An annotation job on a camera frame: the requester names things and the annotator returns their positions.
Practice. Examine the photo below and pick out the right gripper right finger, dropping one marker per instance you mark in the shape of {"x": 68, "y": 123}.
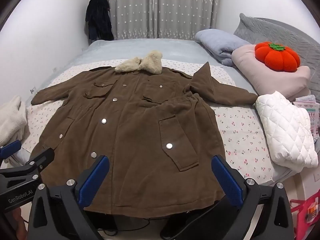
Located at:
{"x": 242, "y": 197}

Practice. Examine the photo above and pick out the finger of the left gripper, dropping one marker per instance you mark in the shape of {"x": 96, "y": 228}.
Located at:
{"x": 9, "y": 149}
{"x": 42, "y": 160}

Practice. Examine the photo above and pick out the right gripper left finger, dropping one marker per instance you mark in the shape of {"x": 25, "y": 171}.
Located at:
{"x": 58, "y": 212}

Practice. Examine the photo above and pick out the brown coat with fur collar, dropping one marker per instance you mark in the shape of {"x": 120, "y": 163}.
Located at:
{"x": 157, "y": 130}

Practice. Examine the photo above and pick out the dark hanging clothes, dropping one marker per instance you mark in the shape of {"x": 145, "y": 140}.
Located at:
{"x": 98, "y": 20}

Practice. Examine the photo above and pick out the cream fleece garment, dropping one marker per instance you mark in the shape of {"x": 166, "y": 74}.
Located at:
{"x": 13, "y": 116}

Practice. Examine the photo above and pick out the cherry print bed cover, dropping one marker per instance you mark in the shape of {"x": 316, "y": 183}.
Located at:
{"x": 243, "y": 137}

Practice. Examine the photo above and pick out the white quilted folded garment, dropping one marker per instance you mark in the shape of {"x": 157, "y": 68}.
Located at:
{"x": 288, "y": 132}

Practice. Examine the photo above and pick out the printed paper box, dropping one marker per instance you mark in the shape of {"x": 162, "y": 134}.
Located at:
{"x": 312, "y": 107}

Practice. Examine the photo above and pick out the light blue bed sheet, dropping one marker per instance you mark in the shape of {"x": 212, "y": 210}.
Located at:
{"x": 176, "y": 50}

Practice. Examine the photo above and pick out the pink pillow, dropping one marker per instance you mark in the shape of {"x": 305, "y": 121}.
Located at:
{"x": 267, "y": 81}

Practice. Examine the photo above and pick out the red pumpkin plush cushion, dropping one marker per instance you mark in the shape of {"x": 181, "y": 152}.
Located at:
{"x": 277, "y": 57}

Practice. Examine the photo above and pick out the grey dotted curtain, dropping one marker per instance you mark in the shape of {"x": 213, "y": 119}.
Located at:
{"x": 177, "y": 19}

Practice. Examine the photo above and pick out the folded lavender blanket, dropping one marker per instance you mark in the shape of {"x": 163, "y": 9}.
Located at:
{"x": 220, "y": 44}

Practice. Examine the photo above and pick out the grey quilted headboard cover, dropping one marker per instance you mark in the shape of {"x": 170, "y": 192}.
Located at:
{"x": 256, "y": 30}

